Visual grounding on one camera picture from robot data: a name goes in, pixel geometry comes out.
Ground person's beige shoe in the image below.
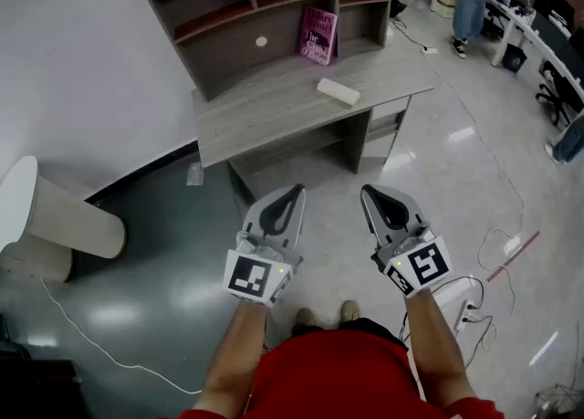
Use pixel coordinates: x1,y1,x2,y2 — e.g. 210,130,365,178
295,308,317,332
339,299,361,323

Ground dark cabinet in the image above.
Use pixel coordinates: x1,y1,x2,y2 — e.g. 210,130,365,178
0,311,89,419

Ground black waste bin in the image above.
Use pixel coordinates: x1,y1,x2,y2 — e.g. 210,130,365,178
501,42,528,74

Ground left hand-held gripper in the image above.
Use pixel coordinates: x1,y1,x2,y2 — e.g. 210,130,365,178
222,183,306,307

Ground grey wooden shelf hutch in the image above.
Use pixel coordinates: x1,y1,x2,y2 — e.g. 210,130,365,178
140,0,396,102

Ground person's right forearm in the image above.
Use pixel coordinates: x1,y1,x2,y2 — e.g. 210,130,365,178
403,288,479,409

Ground black office chair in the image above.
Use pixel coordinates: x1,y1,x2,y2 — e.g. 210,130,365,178
535,59,584,127

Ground person's left forearm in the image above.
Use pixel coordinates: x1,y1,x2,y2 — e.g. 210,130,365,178
193,300,270,414

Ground pink book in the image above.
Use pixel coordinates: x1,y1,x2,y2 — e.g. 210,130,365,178
298,5,340,67

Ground metal wire rack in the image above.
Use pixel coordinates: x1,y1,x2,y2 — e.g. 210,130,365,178
532,382,584,419

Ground white floor cable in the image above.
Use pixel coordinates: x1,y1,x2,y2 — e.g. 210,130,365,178
391,18,527,270
38,277,203,396

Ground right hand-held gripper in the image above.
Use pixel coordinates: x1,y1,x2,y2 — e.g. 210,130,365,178
360,184,454,299

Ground person's right beige shoe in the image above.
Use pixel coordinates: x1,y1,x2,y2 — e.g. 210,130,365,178
339,299,361,323

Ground long white office desk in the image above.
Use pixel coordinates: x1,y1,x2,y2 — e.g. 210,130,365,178
395,0,584,104

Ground white storage crate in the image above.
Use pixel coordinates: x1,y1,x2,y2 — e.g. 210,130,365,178
430,0,462,19

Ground person's red shirt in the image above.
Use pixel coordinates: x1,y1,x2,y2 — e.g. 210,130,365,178
175,329,507,419

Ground wooden shelf unit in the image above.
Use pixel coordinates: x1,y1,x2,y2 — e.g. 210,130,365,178
191,47,435,204

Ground person's black trousers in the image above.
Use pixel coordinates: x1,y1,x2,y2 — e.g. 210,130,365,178
291,316,408,346

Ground person's left beige shoe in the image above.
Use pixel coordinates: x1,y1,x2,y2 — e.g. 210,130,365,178
295,308,317,332

